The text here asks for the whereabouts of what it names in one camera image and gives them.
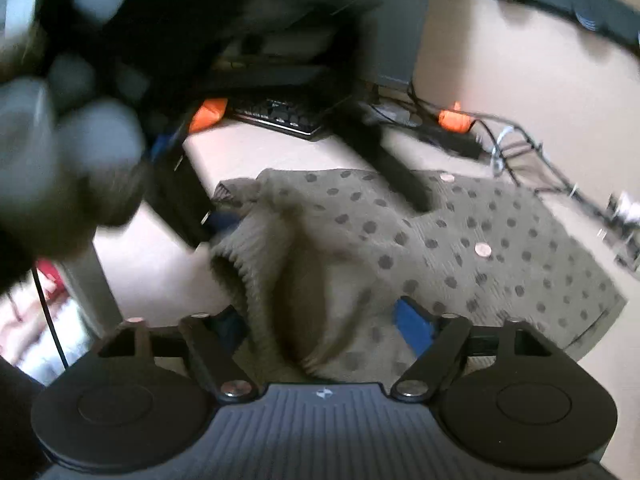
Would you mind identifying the orange cloth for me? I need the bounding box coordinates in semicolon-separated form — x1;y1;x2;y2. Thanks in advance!
189;98;229;134

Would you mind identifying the olive polka dot cardigan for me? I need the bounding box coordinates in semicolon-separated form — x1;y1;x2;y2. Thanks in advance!
207;167;629;386

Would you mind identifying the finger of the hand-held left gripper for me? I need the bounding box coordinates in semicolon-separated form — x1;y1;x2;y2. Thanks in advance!
347;102;434;214
145;147;237;254

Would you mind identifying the crumpled white paper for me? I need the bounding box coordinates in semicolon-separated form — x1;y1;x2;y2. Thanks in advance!
616;191;640;223

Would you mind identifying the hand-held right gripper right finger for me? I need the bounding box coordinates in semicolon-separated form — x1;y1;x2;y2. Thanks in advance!
390;296;558;404

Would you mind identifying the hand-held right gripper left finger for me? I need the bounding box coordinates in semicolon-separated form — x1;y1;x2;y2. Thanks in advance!
95;305;257;404

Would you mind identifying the grey cable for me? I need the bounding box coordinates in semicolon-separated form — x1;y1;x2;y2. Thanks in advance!
491;126;518;172

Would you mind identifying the black keyboard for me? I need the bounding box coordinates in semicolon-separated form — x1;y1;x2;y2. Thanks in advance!
229;94;329;142

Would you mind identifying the black cable bundle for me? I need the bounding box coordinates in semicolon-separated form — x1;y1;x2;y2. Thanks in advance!
370;84;640;266

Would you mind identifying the black power strip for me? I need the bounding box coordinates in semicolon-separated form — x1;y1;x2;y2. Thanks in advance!
414;122;484;162

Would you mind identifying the small orange clip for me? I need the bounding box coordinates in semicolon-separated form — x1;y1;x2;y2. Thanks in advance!
438;102;477;134

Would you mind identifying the red white printed cloth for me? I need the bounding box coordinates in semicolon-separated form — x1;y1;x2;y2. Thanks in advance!
0;259;93;378

